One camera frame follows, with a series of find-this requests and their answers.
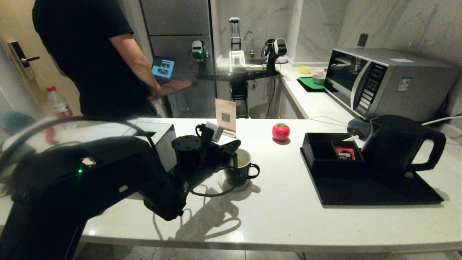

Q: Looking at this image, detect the black electric kettle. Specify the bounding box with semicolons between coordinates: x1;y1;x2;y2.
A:
361;115;447;178

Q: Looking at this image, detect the black mug white inside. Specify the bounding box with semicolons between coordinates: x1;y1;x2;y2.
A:
224;148;260;187

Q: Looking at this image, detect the beige QR sign card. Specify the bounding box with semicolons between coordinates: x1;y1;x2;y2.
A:
215;99;237;139

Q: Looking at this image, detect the white round coaster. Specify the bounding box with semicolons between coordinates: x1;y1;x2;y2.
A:
218;173;254;192

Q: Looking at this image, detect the black table column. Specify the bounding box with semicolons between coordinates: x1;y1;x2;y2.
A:
230;81;250;119

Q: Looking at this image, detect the black cube tissue box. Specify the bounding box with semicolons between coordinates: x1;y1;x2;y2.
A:
123;122;178;172

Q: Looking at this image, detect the red toy tomato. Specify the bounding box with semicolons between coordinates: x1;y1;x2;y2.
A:
272;123;291;142

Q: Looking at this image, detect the black background table top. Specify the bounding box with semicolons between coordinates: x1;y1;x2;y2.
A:
197;70;280;82

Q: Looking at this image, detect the black sachet holder box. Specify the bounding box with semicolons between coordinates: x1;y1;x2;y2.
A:
302;133;367;173

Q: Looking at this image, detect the white plastic container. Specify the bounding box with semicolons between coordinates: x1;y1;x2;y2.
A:
230;51;247;73

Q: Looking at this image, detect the grey device green light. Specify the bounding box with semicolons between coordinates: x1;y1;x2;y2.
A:
191;40;209;62

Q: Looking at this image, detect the green cutting board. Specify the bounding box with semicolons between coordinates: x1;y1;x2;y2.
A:
299;77;333;90

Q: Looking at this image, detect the chrome faucet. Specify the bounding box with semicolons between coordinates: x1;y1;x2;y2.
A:
244;31;255;58

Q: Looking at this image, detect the open laptop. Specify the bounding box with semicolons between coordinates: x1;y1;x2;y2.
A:
151;56;176;84

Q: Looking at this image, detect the red coffee sachet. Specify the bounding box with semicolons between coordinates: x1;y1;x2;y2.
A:
335;146;357;161

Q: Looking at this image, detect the grey cloth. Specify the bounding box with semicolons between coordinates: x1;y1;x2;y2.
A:
347;118;372;138

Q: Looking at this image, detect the black rectangular serving tray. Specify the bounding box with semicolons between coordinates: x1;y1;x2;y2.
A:
300;148;444;206

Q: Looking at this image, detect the person in black shirt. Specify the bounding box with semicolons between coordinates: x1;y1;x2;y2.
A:
32;0;162;118

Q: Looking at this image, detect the clear water bottle red cap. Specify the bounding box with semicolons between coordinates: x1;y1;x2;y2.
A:
46;86;73;119

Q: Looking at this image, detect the silver microwave oven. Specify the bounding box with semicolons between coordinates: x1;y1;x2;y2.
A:
324;48;459;122

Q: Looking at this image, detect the teal rounded object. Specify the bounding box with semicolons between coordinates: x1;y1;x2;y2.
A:
0;110;35;136

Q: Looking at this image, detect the black door lock with lever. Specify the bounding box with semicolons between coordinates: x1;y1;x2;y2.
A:
9;42;41;81

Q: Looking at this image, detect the beige wooden door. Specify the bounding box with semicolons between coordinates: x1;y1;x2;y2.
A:
0;0;82;117

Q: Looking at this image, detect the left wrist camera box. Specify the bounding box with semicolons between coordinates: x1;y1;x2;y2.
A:
196;121;225;143

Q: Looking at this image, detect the thin white cable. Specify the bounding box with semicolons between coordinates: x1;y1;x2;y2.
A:
309;116;356;127

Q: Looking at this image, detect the background robot arm with cables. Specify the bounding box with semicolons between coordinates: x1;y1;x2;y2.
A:
263;37;288;72

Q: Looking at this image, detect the white power cable with plug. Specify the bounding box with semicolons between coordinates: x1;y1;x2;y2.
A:
420;115;462;127

